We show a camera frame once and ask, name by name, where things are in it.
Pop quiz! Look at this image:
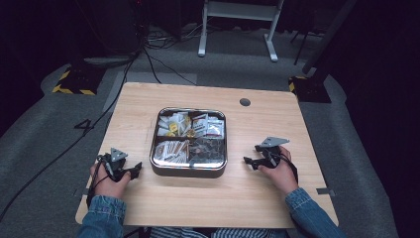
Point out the pile of white red packets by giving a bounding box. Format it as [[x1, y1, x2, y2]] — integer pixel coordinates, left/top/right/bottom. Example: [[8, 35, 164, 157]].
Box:
[[191, 112, 226, 140]]

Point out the black stand with pole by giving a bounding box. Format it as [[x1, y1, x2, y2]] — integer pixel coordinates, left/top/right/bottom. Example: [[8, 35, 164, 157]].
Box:
[[287, 0, 359, 104]]

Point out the dark divided box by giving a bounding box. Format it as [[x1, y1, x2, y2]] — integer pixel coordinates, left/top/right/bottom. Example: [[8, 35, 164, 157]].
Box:
[[149, 106, 229, 179]]

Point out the hand-held gripper cable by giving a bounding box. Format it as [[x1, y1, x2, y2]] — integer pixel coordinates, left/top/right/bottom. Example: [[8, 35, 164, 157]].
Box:
[[85, 155, 112, 208], [278, 152, 299, 184]]

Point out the person's striped clothing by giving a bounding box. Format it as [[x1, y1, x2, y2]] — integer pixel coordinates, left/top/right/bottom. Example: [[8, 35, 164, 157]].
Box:
[[150, 226, 289, 238]]

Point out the black yellow striped stand base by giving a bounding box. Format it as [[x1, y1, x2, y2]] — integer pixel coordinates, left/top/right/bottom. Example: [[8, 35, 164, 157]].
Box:
[[52, 64, 107, 96]]

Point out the bundle of floor cables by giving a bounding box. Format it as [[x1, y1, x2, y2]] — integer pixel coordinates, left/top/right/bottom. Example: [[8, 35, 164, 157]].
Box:
[[145, 23, 207, 52]]

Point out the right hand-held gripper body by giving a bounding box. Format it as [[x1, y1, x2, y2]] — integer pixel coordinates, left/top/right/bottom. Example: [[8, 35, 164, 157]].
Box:
[[259, 136, 291, 170]]

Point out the long black floor cable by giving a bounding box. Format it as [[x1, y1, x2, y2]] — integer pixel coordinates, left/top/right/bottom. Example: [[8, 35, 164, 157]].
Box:
[[0, 49, 142, 223]]

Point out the pile of brown striped sachets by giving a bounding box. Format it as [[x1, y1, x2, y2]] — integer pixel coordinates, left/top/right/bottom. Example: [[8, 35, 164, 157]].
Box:
[[154, 140, 190, 165]]

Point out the right hand-held gripper cable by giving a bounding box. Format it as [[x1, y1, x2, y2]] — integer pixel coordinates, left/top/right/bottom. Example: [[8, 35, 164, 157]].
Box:
[[278, 152, 299, 184]]

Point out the pile of white yellow packets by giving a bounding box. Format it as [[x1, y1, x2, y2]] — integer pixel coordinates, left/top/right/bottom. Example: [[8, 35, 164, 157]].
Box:
[[157, 111, 193, 138]]

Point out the person's right hand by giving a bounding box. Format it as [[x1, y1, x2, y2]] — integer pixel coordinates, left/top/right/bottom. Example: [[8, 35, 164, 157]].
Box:
[[257, 146, 300, 196]]

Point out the thin black floor cable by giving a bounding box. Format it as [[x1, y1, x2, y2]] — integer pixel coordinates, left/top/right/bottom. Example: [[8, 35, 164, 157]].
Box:
[[142, 48, 198, 86]]

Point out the pile of dark packets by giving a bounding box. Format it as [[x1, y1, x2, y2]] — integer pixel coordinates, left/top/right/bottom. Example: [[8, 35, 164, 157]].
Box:
[[189, 138, 227, 166]]

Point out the person's left hand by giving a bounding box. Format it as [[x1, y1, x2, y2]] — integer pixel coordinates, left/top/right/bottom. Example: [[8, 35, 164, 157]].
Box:
[[89, 162, 133, 200]]

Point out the left hand-held gripper cable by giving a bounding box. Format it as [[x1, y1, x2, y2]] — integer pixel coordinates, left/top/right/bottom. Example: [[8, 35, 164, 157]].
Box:
[[85, 155, 112, 208]]

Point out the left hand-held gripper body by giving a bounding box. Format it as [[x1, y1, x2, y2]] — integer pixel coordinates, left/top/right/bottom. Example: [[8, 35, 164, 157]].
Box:
[[97, 147, 133, 182]]

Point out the white metal desk frame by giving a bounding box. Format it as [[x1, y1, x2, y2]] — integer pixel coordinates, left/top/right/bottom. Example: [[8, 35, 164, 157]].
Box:
[[197, 0, 285, 63]]

